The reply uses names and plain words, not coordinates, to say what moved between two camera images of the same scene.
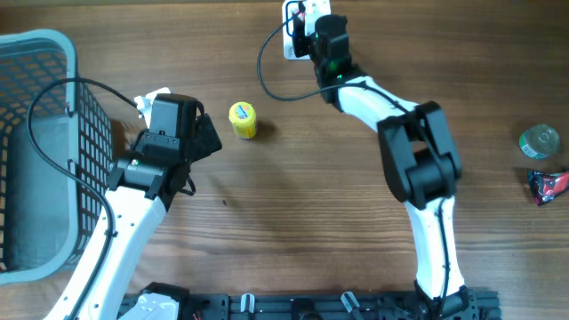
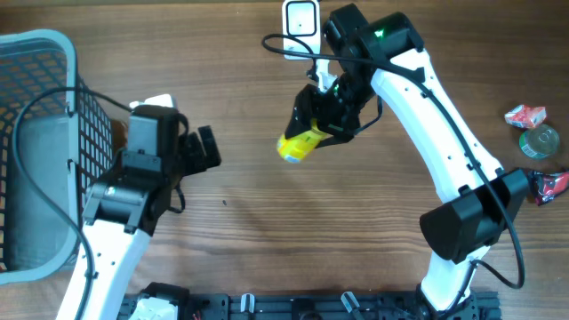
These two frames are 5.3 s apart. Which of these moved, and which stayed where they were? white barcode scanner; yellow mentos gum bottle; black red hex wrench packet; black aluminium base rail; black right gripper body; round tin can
Moved: black right gripper body; yellow mentos gum bottle
Stayed: round tin can; black red hex wrench packet; black aluminium base rail; white barcode scanner
